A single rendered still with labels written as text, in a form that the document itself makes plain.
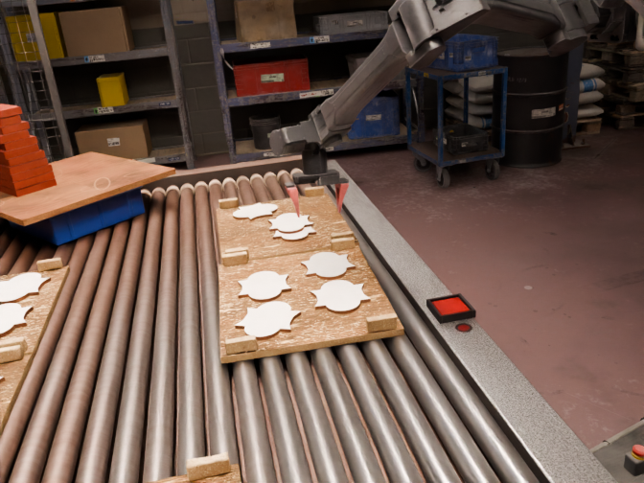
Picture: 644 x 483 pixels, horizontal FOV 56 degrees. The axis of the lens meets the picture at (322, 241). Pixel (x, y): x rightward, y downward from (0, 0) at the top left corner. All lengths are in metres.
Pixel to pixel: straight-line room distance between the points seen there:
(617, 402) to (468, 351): 1.52
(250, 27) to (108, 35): 1.21
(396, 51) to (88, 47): 4.89
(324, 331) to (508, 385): 0.35
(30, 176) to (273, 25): 3.87
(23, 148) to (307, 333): 1.13
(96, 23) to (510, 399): 5.17
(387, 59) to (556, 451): 0.68
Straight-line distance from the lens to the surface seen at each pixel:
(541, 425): 1.02
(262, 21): 5.59
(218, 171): 2.26
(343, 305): 1.25
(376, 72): 1.14
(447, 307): 1.27
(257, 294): 1.33
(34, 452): 1.10
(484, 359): 1.14
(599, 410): 2.58
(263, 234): 1.66
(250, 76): 5.55
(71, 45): 5.86
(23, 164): 2.00
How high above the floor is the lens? 1.56
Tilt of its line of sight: 23 degrees down
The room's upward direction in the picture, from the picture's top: 5 degrees counter-clockwise
